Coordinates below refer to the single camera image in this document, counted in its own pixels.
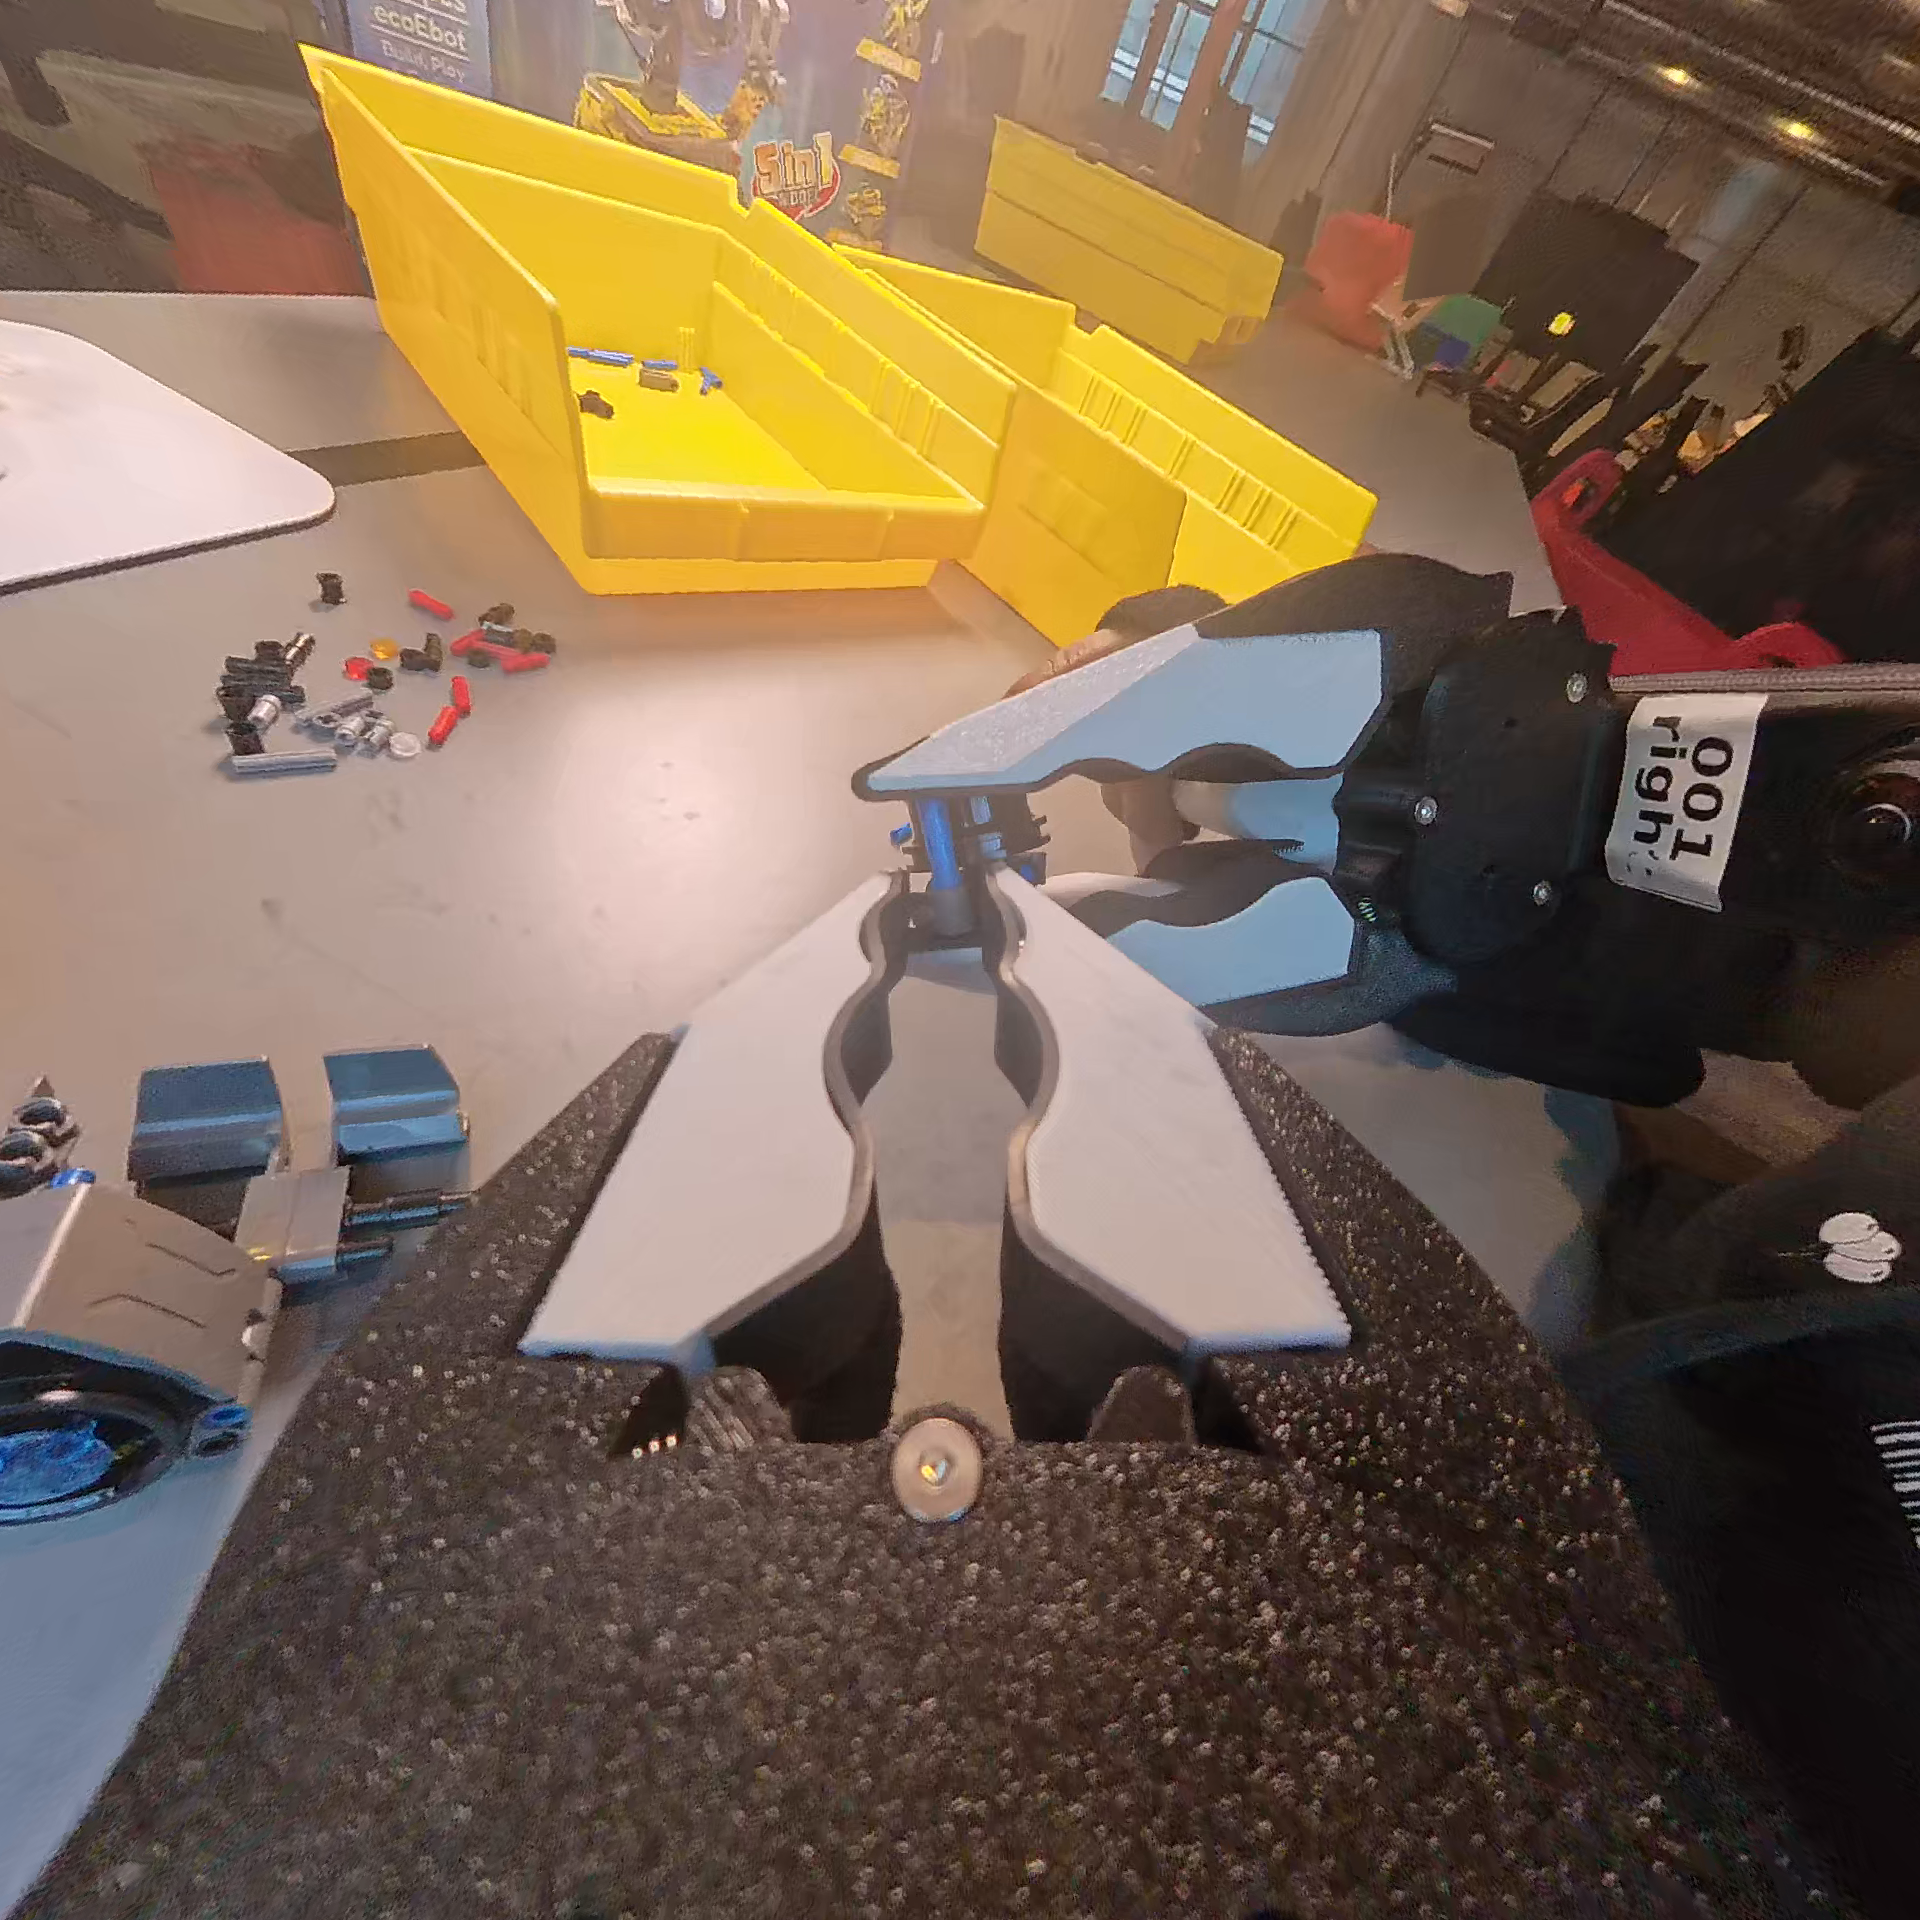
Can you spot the grey brick head assembly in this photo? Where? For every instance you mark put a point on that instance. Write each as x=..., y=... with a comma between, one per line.
x=138, y=1272

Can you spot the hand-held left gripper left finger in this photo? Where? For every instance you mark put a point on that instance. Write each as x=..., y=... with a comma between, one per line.
x=708, y=1203

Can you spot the black office chair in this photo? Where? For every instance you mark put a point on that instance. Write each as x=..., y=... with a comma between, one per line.
x=1801, y=508

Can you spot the person's right hand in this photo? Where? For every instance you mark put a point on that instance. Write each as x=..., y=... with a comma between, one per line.
x=1139, y=820

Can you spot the white flat pad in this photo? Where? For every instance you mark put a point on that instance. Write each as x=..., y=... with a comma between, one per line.
x=120, y=447

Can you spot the paned window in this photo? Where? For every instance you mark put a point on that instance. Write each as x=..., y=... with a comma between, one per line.
x=1201, y=61

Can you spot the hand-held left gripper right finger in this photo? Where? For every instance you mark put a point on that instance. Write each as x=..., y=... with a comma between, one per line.
x=1167, y=1203

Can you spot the black round toy lens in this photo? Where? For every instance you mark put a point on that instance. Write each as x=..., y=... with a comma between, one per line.
x=964, y=909

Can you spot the dark blue toy kit box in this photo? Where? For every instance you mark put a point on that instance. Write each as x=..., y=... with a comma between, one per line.
x=647, y=61

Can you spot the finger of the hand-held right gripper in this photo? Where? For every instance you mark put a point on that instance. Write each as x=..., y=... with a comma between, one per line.
x=1259, y=936
x=1201, y=699

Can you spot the pile of small brick parts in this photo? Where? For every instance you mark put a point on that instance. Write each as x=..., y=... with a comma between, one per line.
x=286, y=705

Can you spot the yellow plastic storage bin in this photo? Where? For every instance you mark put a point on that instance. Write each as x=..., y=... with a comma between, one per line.
x=1110, y=498
x=672, y=297

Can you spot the stacked yellow bins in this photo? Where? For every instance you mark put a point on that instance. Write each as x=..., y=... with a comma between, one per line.
x=1110, y=242

